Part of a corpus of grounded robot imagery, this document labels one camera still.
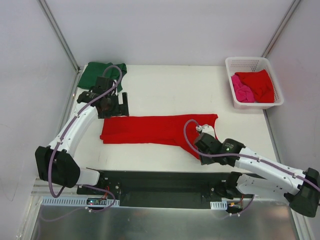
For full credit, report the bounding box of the red t shirt in basket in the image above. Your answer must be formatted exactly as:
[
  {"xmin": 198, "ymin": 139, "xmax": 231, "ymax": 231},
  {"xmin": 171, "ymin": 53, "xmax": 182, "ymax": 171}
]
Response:
[{"xmin": 235, "ymin": 69, "xmax": 275, "ymax": 104}]

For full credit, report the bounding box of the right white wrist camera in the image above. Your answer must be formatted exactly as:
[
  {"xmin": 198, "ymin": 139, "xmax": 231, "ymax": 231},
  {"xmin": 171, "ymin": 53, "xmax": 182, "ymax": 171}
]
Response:
[{"xmin": 195, "ymin": 124, "xmax": 216, "ymax": 138}]

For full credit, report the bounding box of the right aluminium frame post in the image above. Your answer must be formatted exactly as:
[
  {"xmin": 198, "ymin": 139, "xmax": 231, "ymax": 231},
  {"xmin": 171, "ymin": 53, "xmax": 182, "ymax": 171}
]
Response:
[{"xmin": 261, "ymin": 0, "xmax": 303, "ymax": 58}]

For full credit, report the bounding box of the left white cable duct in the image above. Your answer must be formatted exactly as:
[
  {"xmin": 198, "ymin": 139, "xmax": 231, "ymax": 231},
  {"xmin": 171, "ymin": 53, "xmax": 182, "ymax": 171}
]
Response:
[{"xmin": 41, "ymin": 196, "xmax": 120, "ymax": 208}]

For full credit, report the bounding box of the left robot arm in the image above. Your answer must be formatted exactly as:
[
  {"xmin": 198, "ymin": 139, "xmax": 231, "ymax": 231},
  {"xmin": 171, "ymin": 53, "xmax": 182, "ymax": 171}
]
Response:
[{"xmin": 35, "ymin": 76, "xmax": 129, "ymax": 195}]

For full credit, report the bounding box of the pink t shirt in basket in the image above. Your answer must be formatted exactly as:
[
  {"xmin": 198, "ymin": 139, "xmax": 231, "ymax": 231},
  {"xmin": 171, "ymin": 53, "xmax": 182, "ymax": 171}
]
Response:
[{"xmin": 231, "ymin": 75, "xmax": 255, "ymax": 103}]

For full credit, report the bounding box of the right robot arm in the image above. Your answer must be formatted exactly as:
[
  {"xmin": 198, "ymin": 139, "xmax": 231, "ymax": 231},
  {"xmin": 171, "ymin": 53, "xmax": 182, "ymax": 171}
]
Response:
[{"xmin": 194, "ymin": 133, "xmax": 320, "ymax": 218}]

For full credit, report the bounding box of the white cable duct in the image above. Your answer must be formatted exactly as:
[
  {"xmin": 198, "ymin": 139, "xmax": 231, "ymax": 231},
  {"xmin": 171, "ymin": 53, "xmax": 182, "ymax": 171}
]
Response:
[
  {"xmin": 41, "ymin": 196, "xmax": 120, "ymax": 208},
  {"xmin": 210, "ymin": 200, "xmax": 228, "ymax": 211}
]

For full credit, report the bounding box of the left aluminium frame post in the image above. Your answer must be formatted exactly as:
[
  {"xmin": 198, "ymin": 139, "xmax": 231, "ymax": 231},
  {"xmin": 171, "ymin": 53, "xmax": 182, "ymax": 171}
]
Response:
[{"xmin": 37, "ymin": 0, "xmax": 81, "ymax": 73}]

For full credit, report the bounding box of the aluminium frame post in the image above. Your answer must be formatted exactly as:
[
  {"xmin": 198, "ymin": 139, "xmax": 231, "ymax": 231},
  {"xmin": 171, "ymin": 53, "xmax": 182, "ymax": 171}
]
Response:
[
  {"xmin": 37, "ymin": 0, "xmax": 81, "ymax": 73},
  {"xmin": 261, "ymin": 0, "xmax": 303, "ymax": 58}
]

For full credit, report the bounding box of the red t shirt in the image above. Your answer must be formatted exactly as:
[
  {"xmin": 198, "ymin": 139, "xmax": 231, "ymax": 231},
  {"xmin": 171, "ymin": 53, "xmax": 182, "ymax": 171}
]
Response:
[
  {"xmin": 100, "ymin": 113, "xmax": 218, "ymax": 159},
  {"xmin": 235, "ymin": 69, "xmax": 275, "ymax": 104}
]

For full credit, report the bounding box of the folded green t shirt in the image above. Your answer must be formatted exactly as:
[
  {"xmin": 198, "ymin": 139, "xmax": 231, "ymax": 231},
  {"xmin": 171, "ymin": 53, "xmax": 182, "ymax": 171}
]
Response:
[{"xmin": 77, "ymin": 62, "xmax": 120, "ymax": 90}]

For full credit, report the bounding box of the right white cable duct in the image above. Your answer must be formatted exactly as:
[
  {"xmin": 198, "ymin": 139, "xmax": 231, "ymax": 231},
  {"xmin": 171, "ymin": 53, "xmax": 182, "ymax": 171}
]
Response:
[{"xmin": 210, "ymin": 200, "xmax": 228, "ymax": 211}]

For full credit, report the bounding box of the white plastic basket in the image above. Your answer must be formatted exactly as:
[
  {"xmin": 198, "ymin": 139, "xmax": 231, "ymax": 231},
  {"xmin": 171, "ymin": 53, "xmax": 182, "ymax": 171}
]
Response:
[{"xmin": 225, "ymin": 57, "xmax": 284, "ymax": 110}]

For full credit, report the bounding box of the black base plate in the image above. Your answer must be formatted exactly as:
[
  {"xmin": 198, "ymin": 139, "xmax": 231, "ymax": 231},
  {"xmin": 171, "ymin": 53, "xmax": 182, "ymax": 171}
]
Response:
[{"xmin": 76, "ymin": 169, "xmax": 255, "ymax": 208}]

